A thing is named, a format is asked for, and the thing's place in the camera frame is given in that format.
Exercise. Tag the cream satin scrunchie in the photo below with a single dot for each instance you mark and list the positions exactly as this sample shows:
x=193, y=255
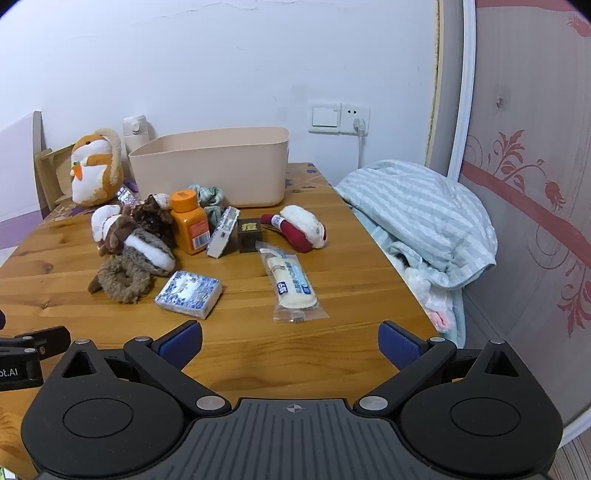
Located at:
x=104, y=222

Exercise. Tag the pink white plush fabric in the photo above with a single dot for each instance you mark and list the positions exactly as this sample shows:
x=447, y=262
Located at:
x=431, y=295

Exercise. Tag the floral patterned wooden panel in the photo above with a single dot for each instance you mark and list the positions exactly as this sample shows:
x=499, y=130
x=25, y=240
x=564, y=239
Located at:
x=531, y=115

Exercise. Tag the green plaid scrunchie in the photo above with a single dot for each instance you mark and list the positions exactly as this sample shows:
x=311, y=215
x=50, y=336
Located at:
x=213, y=196

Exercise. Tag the orange plastic bottle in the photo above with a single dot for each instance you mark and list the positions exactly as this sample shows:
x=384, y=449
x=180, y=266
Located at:
x=190, y=226

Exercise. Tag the brown fluffy scrunchie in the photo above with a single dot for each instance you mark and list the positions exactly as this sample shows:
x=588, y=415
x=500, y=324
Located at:
x=117, y=281

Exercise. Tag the dark brown scrunchie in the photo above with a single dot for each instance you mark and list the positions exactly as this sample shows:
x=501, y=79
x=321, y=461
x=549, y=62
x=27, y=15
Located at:
x=152, y=220

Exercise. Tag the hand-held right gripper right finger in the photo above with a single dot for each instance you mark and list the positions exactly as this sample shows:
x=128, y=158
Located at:
x=398, y=346

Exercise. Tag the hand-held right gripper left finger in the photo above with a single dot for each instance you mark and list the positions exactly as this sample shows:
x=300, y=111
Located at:
x=181, y=345

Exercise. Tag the green striped blanket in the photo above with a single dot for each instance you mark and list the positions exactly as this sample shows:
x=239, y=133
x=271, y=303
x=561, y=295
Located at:
x=415, y=207

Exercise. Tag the dark brown small box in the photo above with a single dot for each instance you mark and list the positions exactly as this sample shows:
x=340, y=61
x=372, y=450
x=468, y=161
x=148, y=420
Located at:
x=249, y=236

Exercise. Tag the white wall socket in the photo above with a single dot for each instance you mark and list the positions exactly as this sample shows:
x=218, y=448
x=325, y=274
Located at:
x=355, y=111

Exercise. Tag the blue white tissue packet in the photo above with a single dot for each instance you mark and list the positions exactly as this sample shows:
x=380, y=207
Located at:
x=222, y=233

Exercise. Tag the white wall switch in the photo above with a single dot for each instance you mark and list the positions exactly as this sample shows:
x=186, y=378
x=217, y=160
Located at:
x=324, y=117

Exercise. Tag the brown white striped plush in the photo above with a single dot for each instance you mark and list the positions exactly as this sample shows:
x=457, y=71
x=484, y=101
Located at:
x=144, y=251

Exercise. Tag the small purple patterned packet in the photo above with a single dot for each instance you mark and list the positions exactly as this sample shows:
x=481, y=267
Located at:
x=127, y=195

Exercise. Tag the beige plastic container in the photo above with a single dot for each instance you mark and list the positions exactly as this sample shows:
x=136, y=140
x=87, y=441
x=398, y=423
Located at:
x=207, y=170

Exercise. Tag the orange white hamster plush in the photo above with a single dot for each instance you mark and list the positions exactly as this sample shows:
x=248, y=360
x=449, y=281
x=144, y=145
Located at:
x=94, y=175

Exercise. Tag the clear wrapped white item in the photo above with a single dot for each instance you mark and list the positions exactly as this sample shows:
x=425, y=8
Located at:
x=290, y=284

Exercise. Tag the blue patterned tissue packet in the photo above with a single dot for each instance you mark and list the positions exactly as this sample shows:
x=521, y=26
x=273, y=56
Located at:
x=188, y=294

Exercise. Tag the white thermos bottle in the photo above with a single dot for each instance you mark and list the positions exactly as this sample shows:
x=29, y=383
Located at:
x=135, y=131

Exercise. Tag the white purple cabinet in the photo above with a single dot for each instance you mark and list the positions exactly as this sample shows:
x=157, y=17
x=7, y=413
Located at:
x=14, y=184

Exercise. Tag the red white plush toy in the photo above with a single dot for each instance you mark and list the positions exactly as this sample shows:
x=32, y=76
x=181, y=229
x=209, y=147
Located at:
x=300, y=228

